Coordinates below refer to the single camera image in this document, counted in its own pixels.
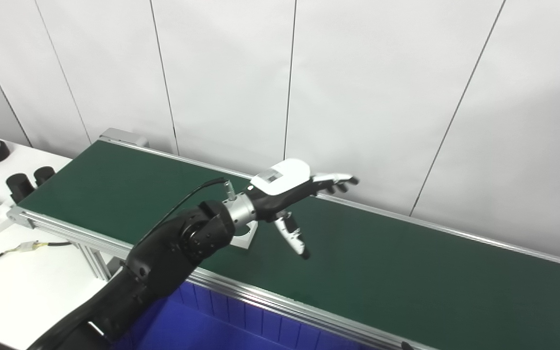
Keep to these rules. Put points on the white block part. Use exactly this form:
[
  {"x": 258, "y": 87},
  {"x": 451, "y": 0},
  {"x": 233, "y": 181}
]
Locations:
[{"x": 2, "y": 218}]

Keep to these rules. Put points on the large black cylinder part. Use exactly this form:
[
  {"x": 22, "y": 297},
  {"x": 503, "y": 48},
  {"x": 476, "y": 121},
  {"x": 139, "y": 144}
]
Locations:
[{"x": 19, "y": 188}]

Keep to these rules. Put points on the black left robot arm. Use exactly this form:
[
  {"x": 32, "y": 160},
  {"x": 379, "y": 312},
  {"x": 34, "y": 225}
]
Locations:
[{"x": 173, "y": 253}]

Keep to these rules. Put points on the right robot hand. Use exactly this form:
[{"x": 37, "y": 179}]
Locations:
[{"x": 406, "y": 346}]

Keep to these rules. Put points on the green conveyor belt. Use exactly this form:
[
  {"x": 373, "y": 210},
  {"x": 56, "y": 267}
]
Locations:
[{"x": 406, "y": 272}]

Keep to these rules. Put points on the small black cylinder part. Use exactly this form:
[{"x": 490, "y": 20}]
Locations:
[{"x": 44, "y": 176}]

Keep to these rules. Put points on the blue plastic bin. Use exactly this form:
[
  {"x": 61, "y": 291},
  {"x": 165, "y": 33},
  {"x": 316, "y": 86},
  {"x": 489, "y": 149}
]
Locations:
[{"x": 202, "y": 325}]

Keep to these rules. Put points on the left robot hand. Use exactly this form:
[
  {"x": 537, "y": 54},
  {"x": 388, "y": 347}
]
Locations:
[{"x": 282, "y": 177}]

